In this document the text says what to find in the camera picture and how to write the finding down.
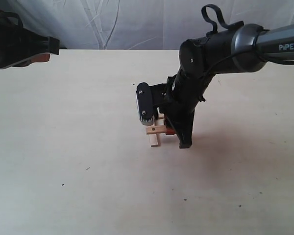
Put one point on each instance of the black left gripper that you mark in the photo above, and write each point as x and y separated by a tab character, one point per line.
20	47

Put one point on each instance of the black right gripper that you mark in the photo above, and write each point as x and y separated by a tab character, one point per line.
177	100

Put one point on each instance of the light wood strip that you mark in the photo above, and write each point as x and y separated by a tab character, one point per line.
154	140

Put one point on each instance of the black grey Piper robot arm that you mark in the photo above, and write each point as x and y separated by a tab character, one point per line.
233	48

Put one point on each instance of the white fabric backdrop curtain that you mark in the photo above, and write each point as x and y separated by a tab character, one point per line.
113	24

